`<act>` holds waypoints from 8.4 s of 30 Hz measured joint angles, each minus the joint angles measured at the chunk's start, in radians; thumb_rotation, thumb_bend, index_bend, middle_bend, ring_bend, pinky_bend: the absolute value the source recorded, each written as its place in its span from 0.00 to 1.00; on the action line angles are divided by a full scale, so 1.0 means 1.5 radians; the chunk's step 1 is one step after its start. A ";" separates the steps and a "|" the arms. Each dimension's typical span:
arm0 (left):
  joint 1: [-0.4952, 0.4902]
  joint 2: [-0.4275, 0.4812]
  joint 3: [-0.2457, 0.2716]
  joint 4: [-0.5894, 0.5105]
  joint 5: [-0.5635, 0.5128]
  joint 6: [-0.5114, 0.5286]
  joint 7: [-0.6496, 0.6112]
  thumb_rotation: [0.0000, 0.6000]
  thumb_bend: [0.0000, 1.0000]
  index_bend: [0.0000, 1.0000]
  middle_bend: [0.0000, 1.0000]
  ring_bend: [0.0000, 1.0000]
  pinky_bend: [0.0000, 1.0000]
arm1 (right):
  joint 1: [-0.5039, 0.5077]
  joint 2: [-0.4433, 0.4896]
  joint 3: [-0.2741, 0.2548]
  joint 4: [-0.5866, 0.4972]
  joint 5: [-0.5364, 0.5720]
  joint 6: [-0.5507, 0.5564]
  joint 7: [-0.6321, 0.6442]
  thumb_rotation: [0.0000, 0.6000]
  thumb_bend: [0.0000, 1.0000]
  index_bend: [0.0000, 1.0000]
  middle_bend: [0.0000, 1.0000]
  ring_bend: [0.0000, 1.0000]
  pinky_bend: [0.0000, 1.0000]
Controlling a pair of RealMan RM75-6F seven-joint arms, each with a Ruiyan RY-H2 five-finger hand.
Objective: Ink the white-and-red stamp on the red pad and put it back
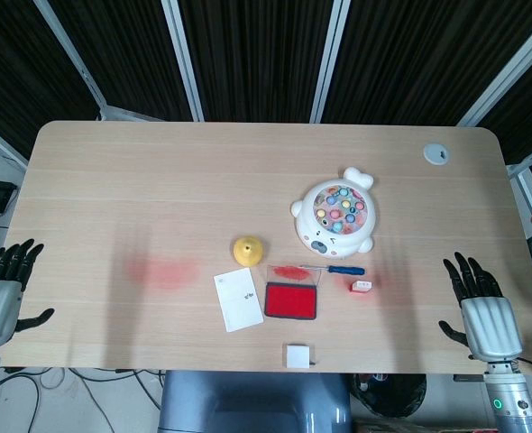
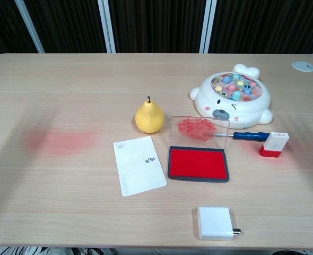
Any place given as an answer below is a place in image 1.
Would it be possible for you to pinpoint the silver partition post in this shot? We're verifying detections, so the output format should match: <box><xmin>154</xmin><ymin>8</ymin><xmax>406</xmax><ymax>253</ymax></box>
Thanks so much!
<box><xmin>33</xmin><ymin>0</ymin><xmax>110</xmax><ymax>122</ymax></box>
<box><xmin>161</xmin><ymin>0</ymin><xmax>205</xmax><ymax>123</ymax></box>
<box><xmin>455</xmin><ymin>20</ymin><xmax>532</xmax><ymax>128</ymax></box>
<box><xmin>311</xmin><ymin>0</ymin><xmax>353</xmax><ymax>124</ymax></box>

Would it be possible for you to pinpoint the white seal fishing toy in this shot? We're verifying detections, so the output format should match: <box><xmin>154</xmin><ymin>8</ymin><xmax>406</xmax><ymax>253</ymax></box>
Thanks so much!
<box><xmin>290</xmin><ymin>166</ymin><xmax>376</xmax><ymax>259</ymax></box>

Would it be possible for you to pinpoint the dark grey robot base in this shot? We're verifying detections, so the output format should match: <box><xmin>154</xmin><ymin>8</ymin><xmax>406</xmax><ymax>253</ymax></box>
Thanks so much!
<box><xmin>157</xmin><ymin>370</ymin><xmax>353</xmax><ymax>433</ymax></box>

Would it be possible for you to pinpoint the black trash bin bag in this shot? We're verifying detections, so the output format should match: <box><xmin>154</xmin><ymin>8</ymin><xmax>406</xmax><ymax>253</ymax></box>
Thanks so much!
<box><xmin>351</xmin><ymin>373</ymin><xmax>428</xmax><ymax>419</ymax></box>

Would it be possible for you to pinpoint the yellow pear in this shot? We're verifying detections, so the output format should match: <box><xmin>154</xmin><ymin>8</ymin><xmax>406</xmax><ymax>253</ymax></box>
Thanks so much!
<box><xmin>232</xmin><ymin>235</ymin><xmax>264</xmax><ymax>265</ymax></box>

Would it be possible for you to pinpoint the red ink pad clear lid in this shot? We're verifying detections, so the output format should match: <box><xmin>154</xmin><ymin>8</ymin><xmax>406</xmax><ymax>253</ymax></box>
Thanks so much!
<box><xmin>263</xmin><ymin>264</ymin><xmax>324</xmax><ymax>321</ymax></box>

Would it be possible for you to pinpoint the black floor cable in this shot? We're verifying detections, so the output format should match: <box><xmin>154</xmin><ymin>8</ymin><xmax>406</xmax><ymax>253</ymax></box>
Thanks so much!
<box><xmin>0</xmin><ymin>367</ymin><xmax>69</xmax><ymax>433</ymax></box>
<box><xmin>67</xmin><ymin>367</ymin><xmax>163</xmax><ymax>433</ymax></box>

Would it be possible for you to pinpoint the white round cable grommet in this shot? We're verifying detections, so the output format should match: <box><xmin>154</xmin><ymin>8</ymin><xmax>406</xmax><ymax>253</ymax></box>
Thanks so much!
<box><xmin>423</xmin><ymin>143</ymin><xmax>451</xmax><ymax>166</ymax></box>

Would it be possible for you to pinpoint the white paper card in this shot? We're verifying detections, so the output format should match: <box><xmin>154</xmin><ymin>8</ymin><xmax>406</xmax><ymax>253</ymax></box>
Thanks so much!
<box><xmin>213</xmin><ymin>267</ymin><xmax>265</xmax><ymax>334</ymax></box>

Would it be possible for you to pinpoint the blue handled screwdriver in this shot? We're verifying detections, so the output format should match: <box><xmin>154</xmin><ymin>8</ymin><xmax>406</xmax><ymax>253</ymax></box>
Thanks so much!
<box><xmin>299</xmin><ymin>264</ymin><xmax>366</xmax><ymax>275</ymax></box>

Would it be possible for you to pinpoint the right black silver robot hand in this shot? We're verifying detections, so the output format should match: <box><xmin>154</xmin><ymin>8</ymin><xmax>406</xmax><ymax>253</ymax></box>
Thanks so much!
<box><xmin>437</xmin><ymin>251</ymin><xmax>525</xmax><ymax>363</ymax></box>

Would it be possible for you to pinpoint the white charger plug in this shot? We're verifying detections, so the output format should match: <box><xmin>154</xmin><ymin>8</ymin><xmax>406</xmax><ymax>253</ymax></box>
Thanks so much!
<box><xmin>285</xmin><ymin>344</ymin><xmax>317</xmax><ymax>369</ymax></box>

